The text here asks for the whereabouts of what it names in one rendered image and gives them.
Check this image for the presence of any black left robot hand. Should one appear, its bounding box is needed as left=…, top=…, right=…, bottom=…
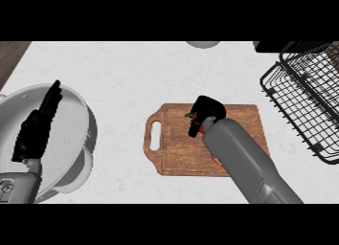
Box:
left=11, top=79, right=65, bottom=164

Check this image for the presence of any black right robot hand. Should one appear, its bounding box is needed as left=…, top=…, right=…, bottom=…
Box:
left=186, top=95, right=228, bottom=139

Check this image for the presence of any brown wooden cutting board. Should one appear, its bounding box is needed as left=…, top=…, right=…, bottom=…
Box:
left=144, top=102, right=272, bottom=178

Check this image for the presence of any white round pot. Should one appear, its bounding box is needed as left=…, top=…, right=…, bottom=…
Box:
left=0, top=82, right=99, bottom=205

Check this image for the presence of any black appliance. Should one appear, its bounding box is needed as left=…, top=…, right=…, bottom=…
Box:
left=253, top=41, right=334, bottom=55

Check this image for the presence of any black wire tiered basket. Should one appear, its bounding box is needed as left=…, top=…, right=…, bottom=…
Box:
left=259, top=41, right=339, bottom=166

